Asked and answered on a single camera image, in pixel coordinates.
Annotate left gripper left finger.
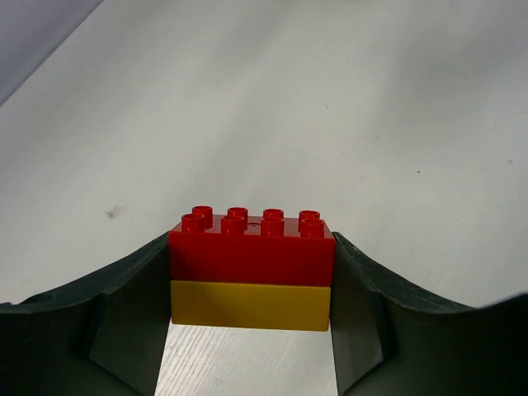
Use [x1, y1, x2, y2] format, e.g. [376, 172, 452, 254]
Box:
[1, 234, 171, 395]

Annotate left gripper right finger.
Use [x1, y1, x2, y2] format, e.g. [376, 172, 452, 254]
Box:
[330, 233, 527, 395]

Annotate red yellow lego stack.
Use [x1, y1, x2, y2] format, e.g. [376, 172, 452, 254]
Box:
[168, 205, 336, 332]

